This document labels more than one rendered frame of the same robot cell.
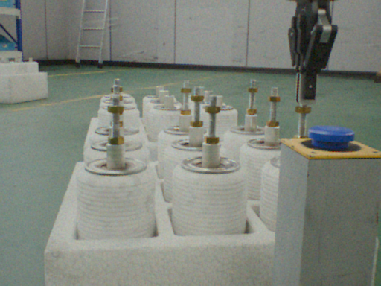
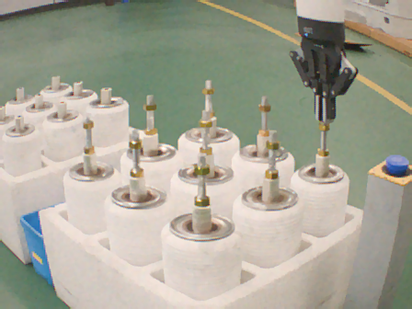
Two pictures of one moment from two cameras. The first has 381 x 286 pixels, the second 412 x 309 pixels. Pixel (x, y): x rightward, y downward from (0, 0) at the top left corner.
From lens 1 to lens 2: 52 cm
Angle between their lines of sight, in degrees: 34
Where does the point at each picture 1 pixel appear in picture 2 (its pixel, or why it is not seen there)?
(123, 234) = (234, 283)
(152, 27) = not seen: outside the picture
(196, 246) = (292, 269)
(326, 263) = (399, 243)
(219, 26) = not seen: outside the picture
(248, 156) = (257, 172)
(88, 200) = (203, 266)
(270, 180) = (313, 196)
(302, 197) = (397, 210)
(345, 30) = not seen: outside the picture
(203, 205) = (284, 237)
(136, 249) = (258, 290)
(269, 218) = (309, 228)
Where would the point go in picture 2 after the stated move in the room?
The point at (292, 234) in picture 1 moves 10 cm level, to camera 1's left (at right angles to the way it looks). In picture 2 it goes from (383, 234) to (337, 260)
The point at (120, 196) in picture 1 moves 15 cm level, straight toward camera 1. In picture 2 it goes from (234, 254) to (326, 290)
